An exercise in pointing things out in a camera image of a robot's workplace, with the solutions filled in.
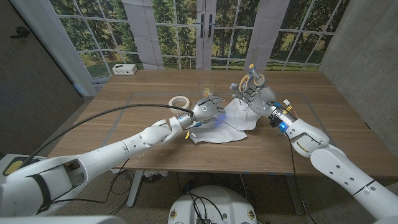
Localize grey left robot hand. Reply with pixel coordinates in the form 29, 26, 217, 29
177, 95, 226, 130

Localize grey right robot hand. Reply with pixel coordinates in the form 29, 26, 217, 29
229, 70, 298, 133

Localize scissors with yellow handles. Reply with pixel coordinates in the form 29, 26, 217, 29
238, 46, 267, 94

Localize large white paper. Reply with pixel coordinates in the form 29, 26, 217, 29
187, 119, 248, 144

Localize white masking tape roll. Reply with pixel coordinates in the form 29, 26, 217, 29
168, 95, 191, 114

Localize clear drinking glass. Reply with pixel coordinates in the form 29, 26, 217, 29
198, 78, 217, 99

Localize printed window backdrop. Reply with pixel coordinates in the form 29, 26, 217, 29
49, 0, 351, 78

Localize crumpled white rag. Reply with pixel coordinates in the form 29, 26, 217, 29
144, 170, 169, 183

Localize white socket box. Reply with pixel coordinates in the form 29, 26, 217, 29
111, 63, 138, 76

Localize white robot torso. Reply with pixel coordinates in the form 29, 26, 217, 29
167, 185, 258, 224

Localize grey table leg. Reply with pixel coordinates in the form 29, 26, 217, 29
285, 174, 305, 216

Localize white table leg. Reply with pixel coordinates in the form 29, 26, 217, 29
126, 170, 144, 208

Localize dark wooden door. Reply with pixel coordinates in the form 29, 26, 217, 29
0, 0, 85, 156

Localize black pedal with yellow pads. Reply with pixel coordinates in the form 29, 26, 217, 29
2, 157, 25, 177

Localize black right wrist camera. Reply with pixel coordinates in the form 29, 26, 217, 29
269, 116, 285, 132

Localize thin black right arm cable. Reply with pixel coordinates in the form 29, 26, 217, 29
286, 136, 318, 224

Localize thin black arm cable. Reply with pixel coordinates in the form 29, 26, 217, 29
40, 157, 131, 216
286, 136, 318, 224

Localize black torso cable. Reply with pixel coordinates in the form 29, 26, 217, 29
189, 192, 225, 224

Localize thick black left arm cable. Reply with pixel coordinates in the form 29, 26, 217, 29
18, 103, 195, 170

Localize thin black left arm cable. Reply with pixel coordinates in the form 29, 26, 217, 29
40, 157, 131, 216

